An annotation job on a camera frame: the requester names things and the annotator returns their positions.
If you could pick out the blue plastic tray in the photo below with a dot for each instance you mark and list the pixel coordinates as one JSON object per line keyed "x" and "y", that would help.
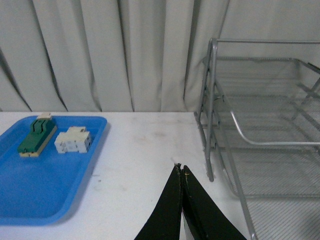
{"x": 37, "y": 191}

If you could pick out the silver mesh tray rack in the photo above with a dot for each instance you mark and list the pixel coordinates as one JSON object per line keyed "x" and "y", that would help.
{"x": 261, "y": 116}

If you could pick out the white terminal block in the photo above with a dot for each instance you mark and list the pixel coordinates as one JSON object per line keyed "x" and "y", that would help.
{"x": 75, "y": 139}

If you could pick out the white curtain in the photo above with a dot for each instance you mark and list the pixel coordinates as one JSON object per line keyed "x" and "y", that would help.
{"x": 128, "y": 55}

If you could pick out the green knife switch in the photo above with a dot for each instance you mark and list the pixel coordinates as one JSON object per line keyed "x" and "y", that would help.
{"x": 40, "y": 133}

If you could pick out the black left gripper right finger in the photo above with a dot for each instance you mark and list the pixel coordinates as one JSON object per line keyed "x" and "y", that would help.
{"x": 203, "y": 217}

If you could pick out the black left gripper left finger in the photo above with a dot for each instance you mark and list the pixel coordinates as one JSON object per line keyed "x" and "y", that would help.
{"x": 165, "y": 221}

